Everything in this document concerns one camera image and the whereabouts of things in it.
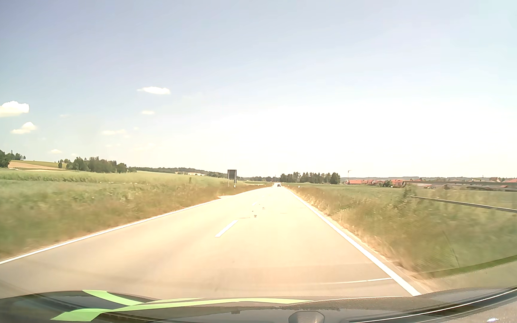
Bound grey asphalt road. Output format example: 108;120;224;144
0;184;423;301

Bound road markings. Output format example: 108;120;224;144
0;186;422;297

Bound car's own bonnet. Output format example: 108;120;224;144
0;275;517;323

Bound group of red-roofed buildings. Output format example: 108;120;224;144
344;178;517;193

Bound grass verge with field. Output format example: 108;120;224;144
0;156;273;267
283;182;517;292

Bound metal guard rail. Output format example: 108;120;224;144
409;195;517;219

